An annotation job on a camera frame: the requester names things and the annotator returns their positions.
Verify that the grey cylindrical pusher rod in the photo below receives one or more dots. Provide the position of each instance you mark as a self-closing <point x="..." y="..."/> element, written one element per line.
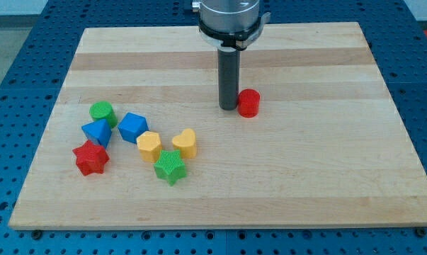
<point x="228" y="79"/>

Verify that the red cylinder block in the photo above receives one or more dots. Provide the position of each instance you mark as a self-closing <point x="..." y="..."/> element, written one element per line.
<point x="248" y="103"/>

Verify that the yellow heart block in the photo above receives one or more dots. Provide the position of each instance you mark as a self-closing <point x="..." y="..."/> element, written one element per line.
<point x="186" y="143"/>

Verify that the yellow hexagon block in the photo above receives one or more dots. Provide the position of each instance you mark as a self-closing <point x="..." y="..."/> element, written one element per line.
<point x="150" y="146"/>

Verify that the blue cube block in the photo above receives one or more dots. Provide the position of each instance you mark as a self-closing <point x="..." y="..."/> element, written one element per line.
<point x="132" y="126"/>

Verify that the green star block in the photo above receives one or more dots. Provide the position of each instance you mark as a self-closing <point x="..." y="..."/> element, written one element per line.
<point x="170" y="166"/>

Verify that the wooden board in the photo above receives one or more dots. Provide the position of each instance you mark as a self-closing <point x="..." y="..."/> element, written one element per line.
<point x="328" y="148"/>

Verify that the green cylinder block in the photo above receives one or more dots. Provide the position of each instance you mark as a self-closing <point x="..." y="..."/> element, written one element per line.
<point x="103" y="110"/>

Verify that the blue triangle block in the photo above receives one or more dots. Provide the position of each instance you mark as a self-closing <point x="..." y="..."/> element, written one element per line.
<point x="99" y="132"/>

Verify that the red star block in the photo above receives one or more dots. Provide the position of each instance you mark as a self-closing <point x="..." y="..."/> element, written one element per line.
<point x="91" y="158"/>

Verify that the blue perforated table plate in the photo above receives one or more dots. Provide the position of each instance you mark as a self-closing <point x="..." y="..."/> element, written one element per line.
<point x="29" y="90"/>

